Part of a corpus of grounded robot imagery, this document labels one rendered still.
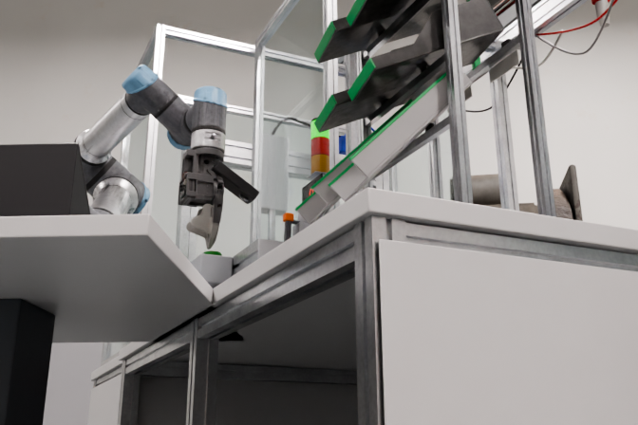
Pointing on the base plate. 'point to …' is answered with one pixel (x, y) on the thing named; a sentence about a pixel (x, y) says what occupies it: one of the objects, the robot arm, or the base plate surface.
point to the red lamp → (320, 145)
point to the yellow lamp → (320, 163)
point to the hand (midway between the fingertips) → (213, 243)
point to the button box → (214, 267)
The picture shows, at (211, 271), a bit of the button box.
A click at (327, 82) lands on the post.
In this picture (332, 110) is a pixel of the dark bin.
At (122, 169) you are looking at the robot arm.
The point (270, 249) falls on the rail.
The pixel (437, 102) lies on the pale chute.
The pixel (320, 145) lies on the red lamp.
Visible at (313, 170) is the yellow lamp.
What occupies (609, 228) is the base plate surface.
